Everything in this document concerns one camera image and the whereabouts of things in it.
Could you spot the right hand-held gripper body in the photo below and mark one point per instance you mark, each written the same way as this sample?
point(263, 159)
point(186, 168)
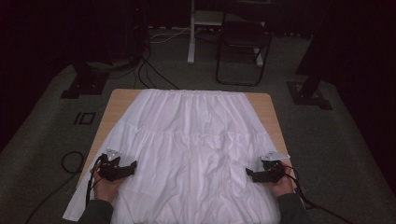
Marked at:
point(272, 172)

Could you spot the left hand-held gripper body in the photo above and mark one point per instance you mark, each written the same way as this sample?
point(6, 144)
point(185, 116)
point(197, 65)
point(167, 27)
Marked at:
point(109, 169)

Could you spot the white pleated skirt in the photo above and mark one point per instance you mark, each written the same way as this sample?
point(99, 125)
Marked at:
point(193, 140)

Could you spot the person's right hand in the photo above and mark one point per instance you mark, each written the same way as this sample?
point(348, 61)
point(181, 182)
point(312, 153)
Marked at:
point(282, 186)

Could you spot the person's left hand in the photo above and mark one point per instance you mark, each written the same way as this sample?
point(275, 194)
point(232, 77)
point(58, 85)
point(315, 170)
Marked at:
point(106, 188)

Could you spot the black stand with square base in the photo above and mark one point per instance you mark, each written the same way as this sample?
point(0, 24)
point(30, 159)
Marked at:
point(308, 93)
point(85, 84)

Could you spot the grey round stand base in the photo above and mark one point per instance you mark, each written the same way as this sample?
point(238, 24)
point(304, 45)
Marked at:
point(109, 64)

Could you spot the black folding chair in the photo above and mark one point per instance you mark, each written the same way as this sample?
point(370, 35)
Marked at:
point(244, 34)

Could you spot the white desk frame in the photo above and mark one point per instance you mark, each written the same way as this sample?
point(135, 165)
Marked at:
point(191, 46)

